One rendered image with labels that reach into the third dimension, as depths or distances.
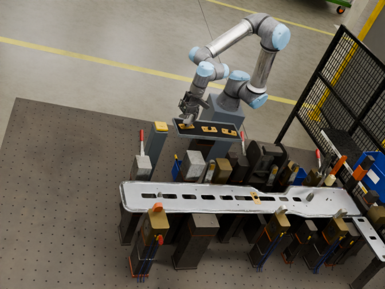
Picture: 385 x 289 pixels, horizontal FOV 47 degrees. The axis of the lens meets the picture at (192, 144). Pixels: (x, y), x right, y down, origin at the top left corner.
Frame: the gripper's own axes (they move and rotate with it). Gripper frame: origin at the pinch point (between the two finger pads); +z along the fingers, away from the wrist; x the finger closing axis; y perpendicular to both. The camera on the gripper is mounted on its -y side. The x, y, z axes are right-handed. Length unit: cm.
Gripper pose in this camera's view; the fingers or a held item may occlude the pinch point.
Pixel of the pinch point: (187, 123)
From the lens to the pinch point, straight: 225.5
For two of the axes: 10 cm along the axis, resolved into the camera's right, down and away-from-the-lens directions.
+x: 4.8, 6.6, -5.8
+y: -8.2, 1.0, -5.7
